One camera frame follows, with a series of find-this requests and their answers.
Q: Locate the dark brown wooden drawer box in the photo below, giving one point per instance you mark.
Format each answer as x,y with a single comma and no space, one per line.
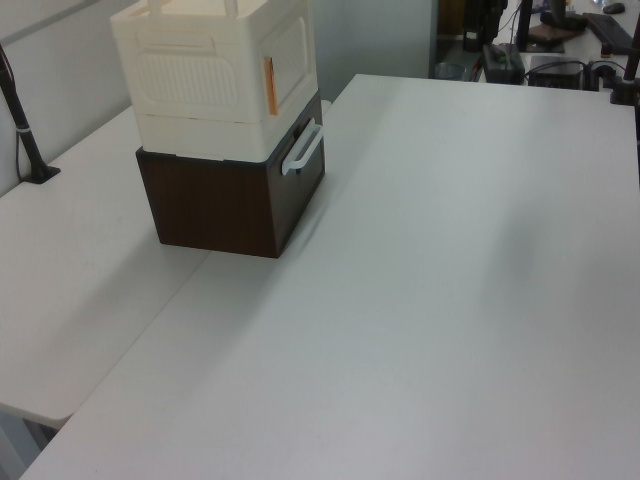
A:
210,205

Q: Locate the cream white plastic tray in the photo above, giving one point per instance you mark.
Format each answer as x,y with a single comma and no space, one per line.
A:
185,130

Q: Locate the black power supply unit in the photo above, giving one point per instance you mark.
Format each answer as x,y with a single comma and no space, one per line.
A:
502,65

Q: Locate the black tall case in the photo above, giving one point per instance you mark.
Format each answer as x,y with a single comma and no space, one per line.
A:
480,25

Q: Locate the black electronics box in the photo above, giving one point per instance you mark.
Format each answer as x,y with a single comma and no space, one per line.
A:
555,75

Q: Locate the black monitor stand pole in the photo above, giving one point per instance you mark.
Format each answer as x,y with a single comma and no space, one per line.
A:
525,25

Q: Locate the brown wooden board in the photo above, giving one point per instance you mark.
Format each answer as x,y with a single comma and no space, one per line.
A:
547,37

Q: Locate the black clamp mounted pole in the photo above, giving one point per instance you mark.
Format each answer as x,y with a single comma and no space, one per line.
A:
627,75

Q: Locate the black keyboard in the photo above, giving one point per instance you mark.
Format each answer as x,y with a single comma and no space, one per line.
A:
610,30

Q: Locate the black computer mouse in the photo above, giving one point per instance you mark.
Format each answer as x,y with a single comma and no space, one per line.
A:
614,8

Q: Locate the black camera stand pole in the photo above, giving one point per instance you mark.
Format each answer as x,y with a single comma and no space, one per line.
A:
20,120

